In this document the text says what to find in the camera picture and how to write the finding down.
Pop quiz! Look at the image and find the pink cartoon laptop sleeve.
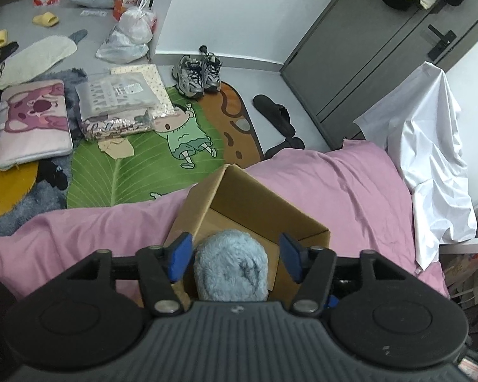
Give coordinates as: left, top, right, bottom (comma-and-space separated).
0, 80, 74, 172

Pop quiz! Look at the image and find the green cartoon floor mat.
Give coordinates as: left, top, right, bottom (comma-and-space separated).
66, 81, 263, 209

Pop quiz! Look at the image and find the brown cardboard box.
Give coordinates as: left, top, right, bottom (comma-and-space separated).
163, 164, 330, 311

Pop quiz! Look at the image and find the blue fluffy plush toy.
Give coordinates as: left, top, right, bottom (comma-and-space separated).
193, 230, 269, 302

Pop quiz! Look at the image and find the grey sneaker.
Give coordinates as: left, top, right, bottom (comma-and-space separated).
201, 52, 222, 94
171, 55, 205, 99

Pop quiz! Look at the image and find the clear bag of patterned fabric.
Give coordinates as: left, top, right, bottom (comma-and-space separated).
75, 72, 154, 142

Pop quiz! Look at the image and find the white dotted packet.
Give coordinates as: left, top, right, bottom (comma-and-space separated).
110, 63, 176, 120

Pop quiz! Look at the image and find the grey door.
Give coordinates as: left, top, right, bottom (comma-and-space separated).
280, 0, 478, 152

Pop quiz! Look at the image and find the white plastic bag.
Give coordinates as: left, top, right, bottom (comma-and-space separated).
96, 0, 157, 63

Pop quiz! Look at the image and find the black door handle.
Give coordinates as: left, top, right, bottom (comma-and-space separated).
426, 24, 457, 63

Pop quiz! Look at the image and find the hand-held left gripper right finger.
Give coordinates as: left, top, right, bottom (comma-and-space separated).
278, 233, 413, 314

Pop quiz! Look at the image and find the white fluffy mat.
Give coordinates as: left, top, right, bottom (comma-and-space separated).
0, 35, 79, 95

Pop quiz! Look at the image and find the pink bed sheet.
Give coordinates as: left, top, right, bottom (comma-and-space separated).
0, 139, 450, 312

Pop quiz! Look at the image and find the brown paper piece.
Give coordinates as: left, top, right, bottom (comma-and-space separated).
98, 137, 136, 160

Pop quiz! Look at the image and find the white cloth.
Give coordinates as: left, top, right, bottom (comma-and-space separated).
352, 61, 478, 272

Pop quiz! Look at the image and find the printed cardboard box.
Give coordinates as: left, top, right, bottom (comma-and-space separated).
439, 203, 478, 309

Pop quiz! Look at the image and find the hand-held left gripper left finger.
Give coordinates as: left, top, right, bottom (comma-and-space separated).
66, 231, 193, 315

